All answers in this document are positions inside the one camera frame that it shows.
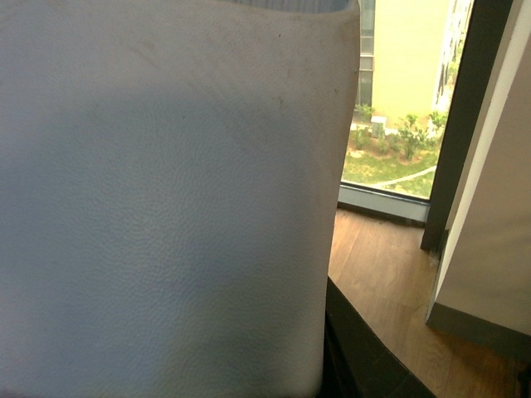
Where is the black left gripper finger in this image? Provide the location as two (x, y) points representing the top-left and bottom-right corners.
(321, 279), (434, 397)

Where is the light blue slipper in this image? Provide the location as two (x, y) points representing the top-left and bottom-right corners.
(1, 1), (360, 397)

